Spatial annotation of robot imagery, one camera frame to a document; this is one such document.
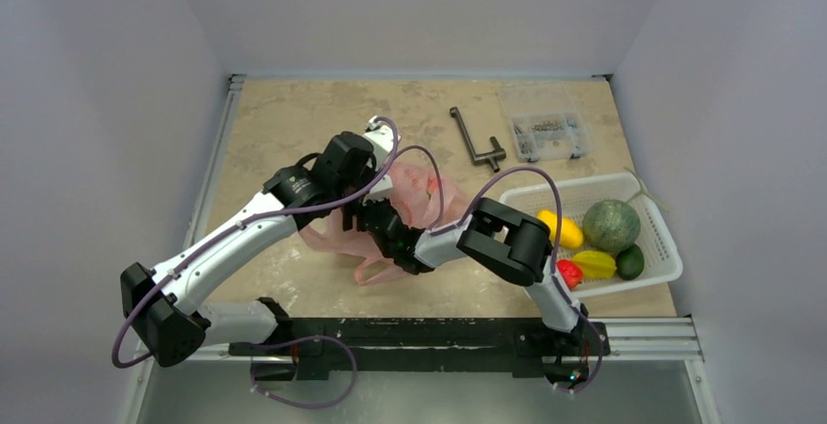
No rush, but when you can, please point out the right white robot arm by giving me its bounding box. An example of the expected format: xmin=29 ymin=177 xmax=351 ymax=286
xmin=355 ymin=198 xmax=587 ymax=353

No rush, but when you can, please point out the black metal base rail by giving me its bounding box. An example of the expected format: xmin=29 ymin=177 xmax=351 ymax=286
xmin=228 ymin=318 xmax=610 ymax=384

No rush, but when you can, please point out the aluminium frame rail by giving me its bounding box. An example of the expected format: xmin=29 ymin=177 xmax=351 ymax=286
xmin=134 ymin=74 xmax=704 ymax=363

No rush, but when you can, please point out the dark green fake avocado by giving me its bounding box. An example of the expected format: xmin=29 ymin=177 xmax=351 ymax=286
xmin=615 ymin=244 xmax=646 ymax=281

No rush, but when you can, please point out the yellow fake mango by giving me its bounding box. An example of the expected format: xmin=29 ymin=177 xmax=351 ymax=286
xmin=536 ymin=210 xmax=585 ymax=251

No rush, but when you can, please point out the red fake strawberry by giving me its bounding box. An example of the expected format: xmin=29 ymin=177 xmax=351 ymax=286
xmin=556 ymin=259 xmax=584 ymax=290

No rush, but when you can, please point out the black metal crank handle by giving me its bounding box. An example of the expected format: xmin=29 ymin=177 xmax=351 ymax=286
xmin=449 ymin=106 xmax=508 ymax=174

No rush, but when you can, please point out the yellow fake starfruit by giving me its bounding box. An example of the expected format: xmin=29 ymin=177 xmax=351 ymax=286
xmin=571 ymin=251 xmax=617 ymax=279

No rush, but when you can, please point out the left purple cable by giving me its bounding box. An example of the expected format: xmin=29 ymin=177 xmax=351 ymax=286
xmin=110 ymin=116 xmax=401 ymax=409

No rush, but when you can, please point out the clear plastic screw box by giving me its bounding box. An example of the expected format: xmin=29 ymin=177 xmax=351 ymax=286
xmin=497 ymin=81 xmax=593 ymax=163

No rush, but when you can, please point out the green fake melon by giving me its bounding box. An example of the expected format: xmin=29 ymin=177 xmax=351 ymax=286
xmin=582 ymin=199 xmax=642 ymax=252

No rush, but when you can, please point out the pink plastic bag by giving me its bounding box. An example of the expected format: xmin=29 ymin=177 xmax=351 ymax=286
xmin=299 ymin=162 xmax=470 ymax=286

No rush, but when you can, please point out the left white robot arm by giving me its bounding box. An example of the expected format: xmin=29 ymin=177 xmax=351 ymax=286
xmin=111 ymin=118 xmax=400 ymax=368

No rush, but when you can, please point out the white plastic basket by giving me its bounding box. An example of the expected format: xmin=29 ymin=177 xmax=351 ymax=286
xmin=498 ymin=172 xmax=685 ymax=299

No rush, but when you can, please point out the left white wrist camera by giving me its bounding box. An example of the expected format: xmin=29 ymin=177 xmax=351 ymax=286
xmin=362 ymin=116 xmax=399 ymax=168

